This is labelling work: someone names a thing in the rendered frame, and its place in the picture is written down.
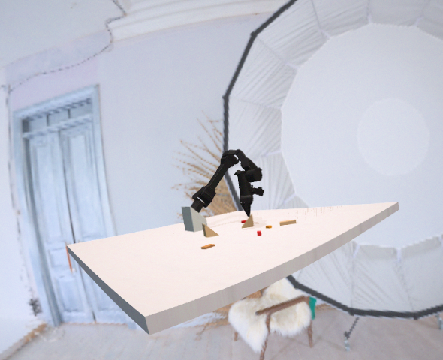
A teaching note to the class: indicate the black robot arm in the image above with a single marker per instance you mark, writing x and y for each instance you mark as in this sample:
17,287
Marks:
252,173

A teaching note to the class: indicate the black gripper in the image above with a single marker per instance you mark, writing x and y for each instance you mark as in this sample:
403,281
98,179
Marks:
246,198

